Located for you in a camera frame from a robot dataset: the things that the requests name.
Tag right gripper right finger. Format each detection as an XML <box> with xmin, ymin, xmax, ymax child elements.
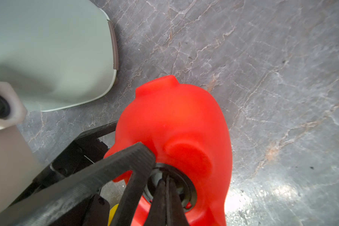
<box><xmin>167</xmin><ymin>178</ymin><xmax>189</xmax><ymax>226</ymax></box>

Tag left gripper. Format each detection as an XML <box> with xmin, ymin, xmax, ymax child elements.
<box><xmin>0</xmin><ymin>121</ymin><xmax>156</xmax><ymax>226</ymax></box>

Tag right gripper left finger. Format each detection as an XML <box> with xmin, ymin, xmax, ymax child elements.
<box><xmin>144</xmin><ymin>179</ymin><xmax>167</xmax><ymax>226</ymax></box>

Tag black plug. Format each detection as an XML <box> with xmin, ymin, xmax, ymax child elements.
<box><xmin>143</xmin><ymin>163</ymin><xmax>197</xmax><ymax>213</ymax></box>

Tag yellow piggy bank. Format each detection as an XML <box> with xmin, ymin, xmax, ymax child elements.
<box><xmin>108</xmin><ymin>204</ymin><xmax>119</xmax><ymax>226</ymax></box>

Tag red piggy bank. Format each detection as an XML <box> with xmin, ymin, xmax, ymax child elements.
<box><xmin>105</xmin><ymin>75</ymin><xmax>233</xmax><ymax>226</ymax></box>

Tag mint green toaster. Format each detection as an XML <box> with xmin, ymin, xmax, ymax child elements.
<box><xmin>0</xmin><ymin>1</ymin><xmax>119</xmax><ymax>112</ymax></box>

